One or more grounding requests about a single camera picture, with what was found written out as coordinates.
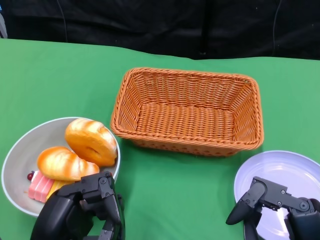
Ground orange white striped bread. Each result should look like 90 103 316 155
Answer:
36 146 101 182

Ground black backdrop curtain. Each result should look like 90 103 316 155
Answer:
0 0 320 61

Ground grey metal stand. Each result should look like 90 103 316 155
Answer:
0 4 8 40

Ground yellow cake slice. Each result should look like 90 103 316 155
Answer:
46 180 73 201

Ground green tablecloth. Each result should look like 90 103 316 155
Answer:
0 37 320 240

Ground lavender plate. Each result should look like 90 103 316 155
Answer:
233 149 320 240

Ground pale grey-green bowl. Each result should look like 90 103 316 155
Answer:
1 116 121 218

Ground pink cake slice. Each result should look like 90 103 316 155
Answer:
26 170 55 203

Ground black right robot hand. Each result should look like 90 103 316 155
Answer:
225 176 320 240

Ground orange ring-shaped bread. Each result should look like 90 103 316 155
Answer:
64 118 118 167

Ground orange wicker basket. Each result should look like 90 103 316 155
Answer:
110 67 265 158

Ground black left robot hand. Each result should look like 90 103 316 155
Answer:
29 171 126 240

